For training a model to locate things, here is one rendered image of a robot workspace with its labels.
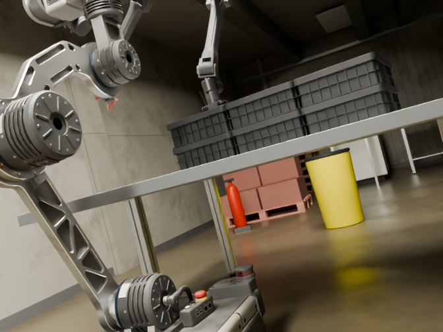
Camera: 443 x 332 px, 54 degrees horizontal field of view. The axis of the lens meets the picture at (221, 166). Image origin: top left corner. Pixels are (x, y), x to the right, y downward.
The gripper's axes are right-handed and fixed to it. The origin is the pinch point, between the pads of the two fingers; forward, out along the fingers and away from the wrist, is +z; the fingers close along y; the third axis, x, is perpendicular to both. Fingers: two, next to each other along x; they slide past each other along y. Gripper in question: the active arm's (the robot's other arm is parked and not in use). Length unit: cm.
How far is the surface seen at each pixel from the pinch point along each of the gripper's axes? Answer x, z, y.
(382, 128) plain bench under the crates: 48, 21, -72
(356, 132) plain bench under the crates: 49, 20, -66
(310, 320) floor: 2, 88, -14
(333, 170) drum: -189, 45, 20
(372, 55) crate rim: 6, -3, -68
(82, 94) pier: -146, -93, 223
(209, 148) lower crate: 8.5, 8.8, 3.8
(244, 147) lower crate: 8.1, 12.8, -11.9
